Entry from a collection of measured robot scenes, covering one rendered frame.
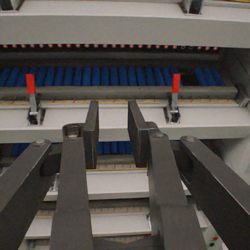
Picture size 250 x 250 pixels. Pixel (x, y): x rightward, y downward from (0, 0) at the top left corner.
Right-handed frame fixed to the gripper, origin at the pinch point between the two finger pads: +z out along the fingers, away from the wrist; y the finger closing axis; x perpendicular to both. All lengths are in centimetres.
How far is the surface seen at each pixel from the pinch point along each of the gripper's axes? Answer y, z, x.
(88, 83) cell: -4.7, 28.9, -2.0
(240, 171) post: 31.5, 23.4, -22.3
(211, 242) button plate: 34, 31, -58
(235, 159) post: 30.3, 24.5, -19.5
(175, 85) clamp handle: 12.2, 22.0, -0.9
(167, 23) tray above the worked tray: 8.4, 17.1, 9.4
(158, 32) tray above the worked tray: 7.4, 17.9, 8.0
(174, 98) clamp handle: 12.2, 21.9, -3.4
